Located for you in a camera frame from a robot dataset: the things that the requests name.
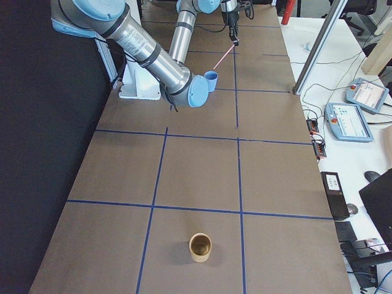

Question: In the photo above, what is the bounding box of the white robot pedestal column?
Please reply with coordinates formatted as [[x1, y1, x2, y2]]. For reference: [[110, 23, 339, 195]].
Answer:
[[119, 58, 161, 100]]

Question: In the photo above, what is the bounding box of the black rectangular box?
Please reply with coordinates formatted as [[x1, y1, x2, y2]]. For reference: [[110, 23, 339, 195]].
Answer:
[[320, 171, 350, 221]]

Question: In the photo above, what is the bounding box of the teach pendant tablet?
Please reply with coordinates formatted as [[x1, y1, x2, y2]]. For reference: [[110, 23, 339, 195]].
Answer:
[[345, 78, 389, 114], [325, 103, 374, 143]]

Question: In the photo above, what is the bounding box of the aluminium frame post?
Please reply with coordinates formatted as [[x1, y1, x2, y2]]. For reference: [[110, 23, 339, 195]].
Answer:
[[293, 0, 348, 96]]

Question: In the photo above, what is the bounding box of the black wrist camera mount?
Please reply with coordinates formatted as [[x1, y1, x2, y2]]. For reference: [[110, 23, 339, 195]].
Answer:
[[239, 0, 254, 20]]

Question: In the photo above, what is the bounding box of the orange black connector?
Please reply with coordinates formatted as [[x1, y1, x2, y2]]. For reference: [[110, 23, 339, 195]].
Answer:
[[306, 118, 319, 135], [312, 139, 326, 159]]

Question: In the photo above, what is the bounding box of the upper orange black connector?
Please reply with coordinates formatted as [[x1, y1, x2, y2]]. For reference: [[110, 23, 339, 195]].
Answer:
[[306, 118, 319, 135]]

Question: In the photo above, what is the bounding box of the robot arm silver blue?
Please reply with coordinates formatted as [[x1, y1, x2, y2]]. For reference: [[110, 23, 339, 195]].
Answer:
[[50, 1, 240, 107]]

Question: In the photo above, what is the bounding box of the black computer mouse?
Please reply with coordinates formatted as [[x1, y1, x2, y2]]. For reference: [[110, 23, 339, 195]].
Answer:
[[364, 170, 380, 183]]

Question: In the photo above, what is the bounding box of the red cylinder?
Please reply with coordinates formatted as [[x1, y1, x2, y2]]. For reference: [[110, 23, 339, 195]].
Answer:
[[281, 0, 296, 26]]

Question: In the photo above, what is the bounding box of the lower orange black connector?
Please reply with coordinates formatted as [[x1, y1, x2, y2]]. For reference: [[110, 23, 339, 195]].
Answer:
[[312, 139, 326, 159]]

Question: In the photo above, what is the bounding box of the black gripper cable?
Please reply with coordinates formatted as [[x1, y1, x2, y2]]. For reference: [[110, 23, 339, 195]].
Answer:
[[192, 21, 230, 34]]

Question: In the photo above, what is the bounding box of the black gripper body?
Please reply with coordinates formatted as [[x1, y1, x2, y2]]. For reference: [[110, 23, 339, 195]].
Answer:
[[220, 0, 239, 28]]

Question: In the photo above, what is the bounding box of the wooden bamboo cup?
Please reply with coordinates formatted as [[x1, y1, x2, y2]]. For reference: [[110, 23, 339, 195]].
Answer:
[[189, 233, 212, 263]]

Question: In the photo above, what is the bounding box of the black laptop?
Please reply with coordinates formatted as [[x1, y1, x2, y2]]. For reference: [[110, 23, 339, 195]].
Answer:
[[359, 169, 391, 244]]

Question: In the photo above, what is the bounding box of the far teach pendant tablet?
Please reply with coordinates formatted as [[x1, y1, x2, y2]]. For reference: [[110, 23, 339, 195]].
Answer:
[[345, 78, 389, 114]]

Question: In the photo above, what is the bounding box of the near teach pendant tablet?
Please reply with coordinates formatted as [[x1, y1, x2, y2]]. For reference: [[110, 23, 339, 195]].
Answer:
[[325, 103, 374, 143]]

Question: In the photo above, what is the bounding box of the blue ribbed cup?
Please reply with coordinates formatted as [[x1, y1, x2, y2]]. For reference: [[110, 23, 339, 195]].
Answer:
[[204, 70, 218, 92]]

